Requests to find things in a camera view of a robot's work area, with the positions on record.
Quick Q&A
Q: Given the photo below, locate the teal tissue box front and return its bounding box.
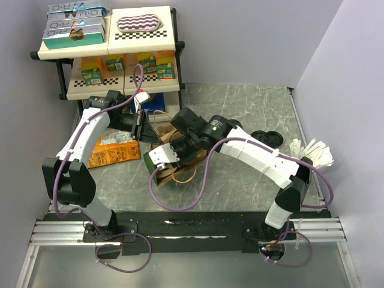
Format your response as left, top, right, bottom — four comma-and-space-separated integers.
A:
42, 25, 105, 50

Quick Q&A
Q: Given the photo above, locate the green paper coffee cup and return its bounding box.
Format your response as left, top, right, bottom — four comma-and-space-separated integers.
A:
230, 119, 243, 128

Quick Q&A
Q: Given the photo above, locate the grey cup of straws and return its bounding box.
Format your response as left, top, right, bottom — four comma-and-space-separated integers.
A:
289, 139, 334, 169

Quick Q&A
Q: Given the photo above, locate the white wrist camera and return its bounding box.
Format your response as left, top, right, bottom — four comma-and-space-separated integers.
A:
149, 143, 179, 167
134, 89, 151, 111

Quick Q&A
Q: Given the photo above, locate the orange snack bag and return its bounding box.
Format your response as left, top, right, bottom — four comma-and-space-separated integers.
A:
88, 131, 140, 169

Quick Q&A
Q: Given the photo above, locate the striped purple cloth pad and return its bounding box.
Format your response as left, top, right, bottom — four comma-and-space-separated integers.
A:
117, 14, 163, 33

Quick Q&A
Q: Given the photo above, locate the green small box front-right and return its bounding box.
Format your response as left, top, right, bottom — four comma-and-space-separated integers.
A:
156, 62, 176, 80

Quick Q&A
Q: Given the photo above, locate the black plastic cup lid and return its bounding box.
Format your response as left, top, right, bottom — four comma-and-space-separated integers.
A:
266, 131, 284, 149

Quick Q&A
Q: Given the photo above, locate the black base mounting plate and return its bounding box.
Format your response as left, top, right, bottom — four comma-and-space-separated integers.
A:
83, 211, 283, 256

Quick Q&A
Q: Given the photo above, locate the cream three-tier shelf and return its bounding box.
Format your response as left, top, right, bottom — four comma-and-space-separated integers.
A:
30, 6, 185, 122

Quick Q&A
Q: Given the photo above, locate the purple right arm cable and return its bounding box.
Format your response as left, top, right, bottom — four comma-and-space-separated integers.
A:
149, 137, 334, 268

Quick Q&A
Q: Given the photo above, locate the green small box right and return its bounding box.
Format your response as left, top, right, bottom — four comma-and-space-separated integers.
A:
139, 56, 157, 74

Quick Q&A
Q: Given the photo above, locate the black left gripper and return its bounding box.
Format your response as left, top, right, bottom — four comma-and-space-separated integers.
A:
108, 109, 163, 145

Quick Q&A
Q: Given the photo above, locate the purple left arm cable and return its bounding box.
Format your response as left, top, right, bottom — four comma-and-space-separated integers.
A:
52, 64, 146, 220

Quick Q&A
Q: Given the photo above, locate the green small box left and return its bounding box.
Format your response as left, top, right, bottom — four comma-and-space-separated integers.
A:
81, 67, 104, 86

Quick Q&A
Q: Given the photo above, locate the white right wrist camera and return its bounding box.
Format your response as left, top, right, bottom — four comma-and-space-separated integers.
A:
149, 143, 179, 167

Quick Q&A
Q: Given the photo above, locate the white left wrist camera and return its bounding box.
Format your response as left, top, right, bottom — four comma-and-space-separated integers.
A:
134, 89, 151, 111

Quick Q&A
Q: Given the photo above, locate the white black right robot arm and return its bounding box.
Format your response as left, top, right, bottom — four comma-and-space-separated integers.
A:
170, 108, 313, 239

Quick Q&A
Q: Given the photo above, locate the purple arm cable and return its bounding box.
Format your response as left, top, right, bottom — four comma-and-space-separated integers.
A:
149, 137, 334, 268
52, 64, 146, 220

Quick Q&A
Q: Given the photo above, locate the brown paper bag with handles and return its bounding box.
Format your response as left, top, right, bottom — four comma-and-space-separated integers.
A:
154, 108, 209, 186

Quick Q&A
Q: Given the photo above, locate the green small box centre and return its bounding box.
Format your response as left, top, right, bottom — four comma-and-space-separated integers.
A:
105, 56, 125, 71

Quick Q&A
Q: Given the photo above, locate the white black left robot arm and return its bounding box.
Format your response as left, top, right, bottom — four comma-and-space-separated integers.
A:
42, 90, 162, 241

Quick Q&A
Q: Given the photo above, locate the blue chip bag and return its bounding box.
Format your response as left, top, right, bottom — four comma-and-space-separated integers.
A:
141, 93, 166, 113

